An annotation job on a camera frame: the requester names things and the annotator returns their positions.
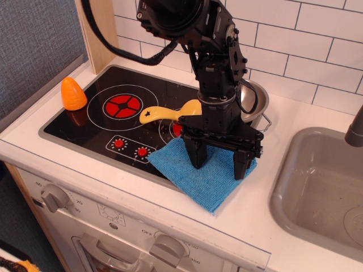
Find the orange object bottom left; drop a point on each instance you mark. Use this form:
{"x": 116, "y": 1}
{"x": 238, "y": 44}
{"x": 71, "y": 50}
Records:
{"x": 20, "y": 266}

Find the yellow dish brush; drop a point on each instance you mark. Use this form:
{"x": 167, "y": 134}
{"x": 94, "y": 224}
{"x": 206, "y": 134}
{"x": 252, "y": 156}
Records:
{"x": 150, "y": 114}

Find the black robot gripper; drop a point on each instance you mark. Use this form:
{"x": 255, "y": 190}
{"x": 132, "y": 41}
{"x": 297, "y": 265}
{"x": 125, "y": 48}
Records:
{"x": 222, "y": 127}

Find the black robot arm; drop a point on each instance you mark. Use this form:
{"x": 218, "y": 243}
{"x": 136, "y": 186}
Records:
{"x": 206, "y": 29}

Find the white toy oven front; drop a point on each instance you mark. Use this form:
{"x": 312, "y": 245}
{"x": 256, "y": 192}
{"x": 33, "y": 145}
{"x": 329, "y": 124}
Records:
{"x": 90, "y": 236}

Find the small steel pot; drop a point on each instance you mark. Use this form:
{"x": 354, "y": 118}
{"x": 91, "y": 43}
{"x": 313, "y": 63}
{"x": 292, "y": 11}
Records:
{"x": 254, "y": 101}

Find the grey sink basin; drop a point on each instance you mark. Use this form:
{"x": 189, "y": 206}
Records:
{"x": 318, "y": 191}

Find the grey faucet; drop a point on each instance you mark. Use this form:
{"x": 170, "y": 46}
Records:
{"x": 354, "y": 134}

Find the left grey oven knob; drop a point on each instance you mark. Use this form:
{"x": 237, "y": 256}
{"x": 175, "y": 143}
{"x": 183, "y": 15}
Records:
{"x": 54, "y": 197}

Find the black toy stove top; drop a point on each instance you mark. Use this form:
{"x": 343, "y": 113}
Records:
{"x": 108, "y": 129}

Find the blue towel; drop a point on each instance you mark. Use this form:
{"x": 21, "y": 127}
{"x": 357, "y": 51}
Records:
{"x": 209, "y": 185}

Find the right grey oven knob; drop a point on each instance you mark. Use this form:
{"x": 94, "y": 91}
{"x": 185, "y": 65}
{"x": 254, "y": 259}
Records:
{"x": 168, "y": 250}

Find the grey oven knob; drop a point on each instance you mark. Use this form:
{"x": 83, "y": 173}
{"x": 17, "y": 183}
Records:
{"x": 54, "y": 197}
{"x": 168, "y": 250}

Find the orange plastic carrot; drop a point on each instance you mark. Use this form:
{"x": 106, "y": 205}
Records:
{"x": 73, "y": 96}

